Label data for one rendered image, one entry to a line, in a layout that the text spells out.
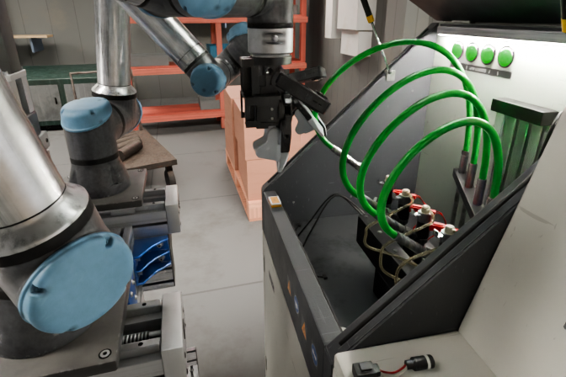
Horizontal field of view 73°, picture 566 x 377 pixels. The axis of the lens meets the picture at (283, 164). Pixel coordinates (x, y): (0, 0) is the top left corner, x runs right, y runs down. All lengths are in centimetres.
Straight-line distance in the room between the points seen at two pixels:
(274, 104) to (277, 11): 14
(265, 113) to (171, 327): 39
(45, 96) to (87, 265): 551
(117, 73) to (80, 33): 651
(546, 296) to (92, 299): 56
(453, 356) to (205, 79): 71
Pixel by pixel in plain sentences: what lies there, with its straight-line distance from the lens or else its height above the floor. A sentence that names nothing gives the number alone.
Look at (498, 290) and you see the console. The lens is 69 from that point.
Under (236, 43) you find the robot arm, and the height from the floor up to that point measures 140.
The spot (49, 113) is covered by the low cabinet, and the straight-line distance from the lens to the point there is 597.
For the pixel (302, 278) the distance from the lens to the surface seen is 84.
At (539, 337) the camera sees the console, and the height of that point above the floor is 107.
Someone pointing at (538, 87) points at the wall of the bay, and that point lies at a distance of 100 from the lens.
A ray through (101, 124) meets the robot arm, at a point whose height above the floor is 122.
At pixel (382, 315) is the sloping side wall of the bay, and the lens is 67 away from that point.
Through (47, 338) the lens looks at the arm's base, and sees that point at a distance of 65.
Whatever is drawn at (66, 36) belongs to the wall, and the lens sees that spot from 768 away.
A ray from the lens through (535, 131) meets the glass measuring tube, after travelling 96.
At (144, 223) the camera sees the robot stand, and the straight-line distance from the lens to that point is 110.
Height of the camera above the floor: 147
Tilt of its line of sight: 22 degrees down
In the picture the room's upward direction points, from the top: straight up
